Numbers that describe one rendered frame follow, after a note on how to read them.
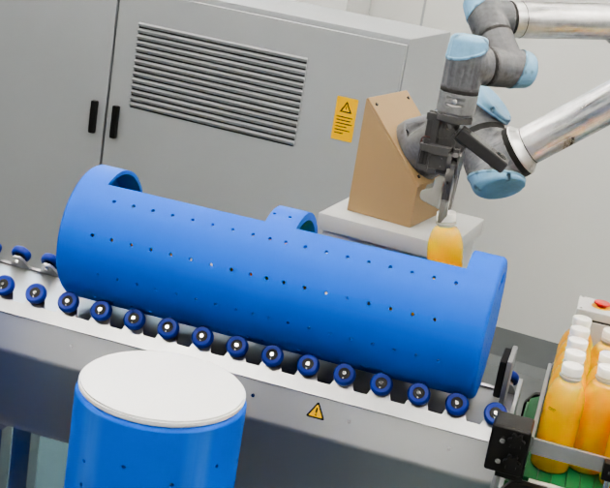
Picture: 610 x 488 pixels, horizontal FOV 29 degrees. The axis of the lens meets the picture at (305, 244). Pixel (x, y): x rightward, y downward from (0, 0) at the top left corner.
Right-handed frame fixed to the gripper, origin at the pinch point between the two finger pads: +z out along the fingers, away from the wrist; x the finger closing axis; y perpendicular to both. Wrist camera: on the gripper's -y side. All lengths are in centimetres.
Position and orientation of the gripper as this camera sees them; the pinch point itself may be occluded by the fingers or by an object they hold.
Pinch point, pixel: (445, 214)
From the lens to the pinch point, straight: 233.0
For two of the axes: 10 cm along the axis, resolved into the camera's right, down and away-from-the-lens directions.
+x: -2.8, 2.4, -9.3
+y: -9.5, -2.2, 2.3
